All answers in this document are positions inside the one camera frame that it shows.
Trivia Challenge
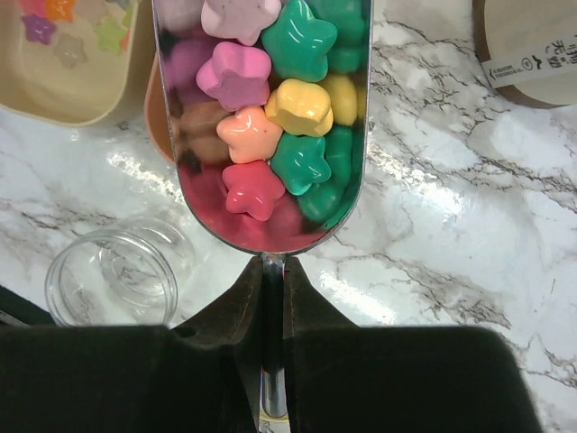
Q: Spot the peach star candy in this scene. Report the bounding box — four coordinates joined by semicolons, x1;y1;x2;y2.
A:
216;106;283;163

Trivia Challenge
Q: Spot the red star candy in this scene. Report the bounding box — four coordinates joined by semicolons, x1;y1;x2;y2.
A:
222;161;286;222

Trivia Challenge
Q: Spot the pale pink star candy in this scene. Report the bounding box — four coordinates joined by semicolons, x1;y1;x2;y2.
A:
201;0;282;46

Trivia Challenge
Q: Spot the yellow star candy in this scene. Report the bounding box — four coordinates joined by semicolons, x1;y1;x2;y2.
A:
264;78;334;137

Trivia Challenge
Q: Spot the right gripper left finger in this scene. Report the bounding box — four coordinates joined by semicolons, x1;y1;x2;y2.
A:
1;258;262;432

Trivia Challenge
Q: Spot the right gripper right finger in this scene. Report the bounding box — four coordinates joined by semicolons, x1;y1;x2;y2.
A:
283;258;541;432

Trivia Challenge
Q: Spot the beige tray of gummy candies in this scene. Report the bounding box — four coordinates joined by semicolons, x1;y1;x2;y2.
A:
1;1;155;127

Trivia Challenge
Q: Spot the wrapped toilet paper roll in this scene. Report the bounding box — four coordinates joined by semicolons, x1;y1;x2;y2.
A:
472;1;576;109

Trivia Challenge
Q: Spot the pink tray of star candies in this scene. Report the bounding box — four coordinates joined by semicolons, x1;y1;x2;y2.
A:
143;56;174;165

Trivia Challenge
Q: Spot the clear glass jar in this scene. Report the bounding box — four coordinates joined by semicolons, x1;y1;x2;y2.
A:
44;211;196;327

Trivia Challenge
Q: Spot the teal star candy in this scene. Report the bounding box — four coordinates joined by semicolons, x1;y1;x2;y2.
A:
261;0;338;83
270;133;332;196

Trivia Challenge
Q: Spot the silver metal scoop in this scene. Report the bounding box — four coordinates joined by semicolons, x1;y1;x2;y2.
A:
152;1;373;418

